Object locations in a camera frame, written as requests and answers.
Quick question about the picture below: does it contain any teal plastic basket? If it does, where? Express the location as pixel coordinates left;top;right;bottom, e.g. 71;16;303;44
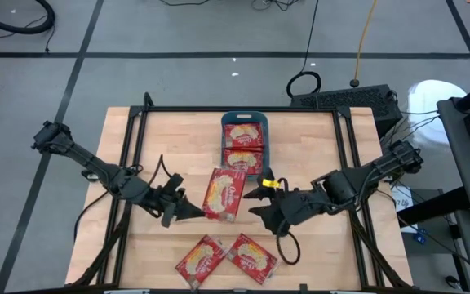
220;110;271;183

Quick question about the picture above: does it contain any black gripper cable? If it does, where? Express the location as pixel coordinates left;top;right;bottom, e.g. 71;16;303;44
275;220;301;265
148;154;175;185

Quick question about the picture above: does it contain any white paper sheet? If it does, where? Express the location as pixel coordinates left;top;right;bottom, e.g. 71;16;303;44
390;184;420;234

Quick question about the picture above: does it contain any black desk leg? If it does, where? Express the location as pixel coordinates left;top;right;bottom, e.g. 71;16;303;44
396;186;470;226

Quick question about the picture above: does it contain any black metal table frame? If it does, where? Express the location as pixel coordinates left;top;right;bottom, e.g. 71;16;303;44
69;105;414;294

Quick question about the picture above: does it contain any yellow hanging cable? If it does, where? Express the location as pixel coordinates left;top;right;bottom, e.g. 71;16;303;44
348;0;379;89

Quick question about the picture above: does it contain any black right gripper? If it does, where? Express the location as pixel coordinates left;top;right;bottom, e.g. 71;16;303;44
242;167;334;237

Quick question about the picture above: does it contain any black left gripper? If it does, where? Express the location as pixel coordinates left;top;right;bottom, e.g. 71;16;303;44
136;174;206;228

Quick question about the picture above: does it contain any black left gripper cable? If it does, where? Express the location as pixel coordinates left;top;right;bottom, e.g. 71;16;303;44
148;154;175;185

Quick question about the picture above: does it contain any black hanging cable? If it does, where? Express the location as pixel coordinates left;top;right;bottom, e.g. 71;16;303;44
286;0;322;99

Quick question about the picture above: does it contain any black vacuum hose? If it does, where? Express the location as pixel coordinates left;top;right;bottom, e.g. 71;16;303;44
0;0;56;36

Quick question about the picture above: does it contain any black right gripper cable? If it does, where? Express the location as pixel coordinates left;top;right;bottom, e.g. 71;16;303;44
275;220;301;265

